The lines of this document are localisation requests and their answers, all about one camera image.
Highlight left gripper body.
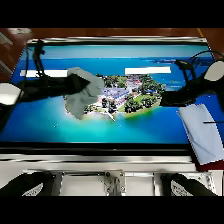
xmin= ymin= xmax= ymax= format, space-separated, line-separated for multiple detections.
xmin=63 ymin=73 xmax=91 ymax=96

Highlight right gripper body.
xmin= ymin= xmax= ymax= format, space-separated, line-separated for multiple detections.
xmin=159 ymin=89 xmax=187 ymax=108

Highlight grey-green garment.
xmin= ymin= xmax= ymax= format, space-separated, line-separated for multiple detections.
xmin=63 ymin=66 xmax=105 ymax=120

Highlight light blue garment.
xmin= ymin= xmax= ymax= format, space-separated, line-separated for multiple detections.
xmin=176 ymin=103 xmax=224 ymax=166

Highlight black cable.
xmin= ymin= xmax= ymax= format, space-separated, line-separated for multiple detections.
xmin=187 ymin=49 xmax=224 ymax=81

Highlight silver frame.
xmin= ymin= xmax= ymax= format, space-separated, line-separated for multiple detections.
xmin=0 ymin=35 xmax=224 ymax=197

